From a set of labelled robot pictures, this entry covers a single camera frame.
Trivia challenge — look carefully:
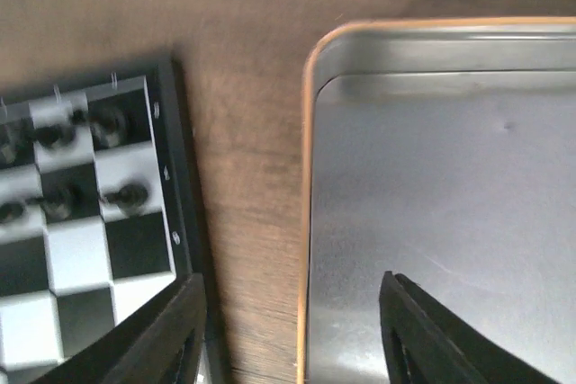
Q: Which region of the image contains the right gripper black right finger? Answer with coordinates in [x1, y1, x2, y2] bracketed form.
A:
[379, 271, 554, 383]

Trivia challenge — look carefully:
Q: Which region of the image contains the black white chess board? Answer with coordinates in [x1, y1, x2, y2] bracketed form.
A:
[1, 55, 216, 383]

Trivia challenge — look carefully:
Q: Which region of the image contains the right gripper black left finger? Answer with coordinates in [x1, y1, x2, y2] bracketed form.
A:
[35, 273, 206, 383]

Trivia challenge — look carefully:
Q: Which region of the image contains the orange metal tin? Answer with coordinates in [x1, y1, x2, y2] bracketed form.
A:
[296, 17, 575, 383]

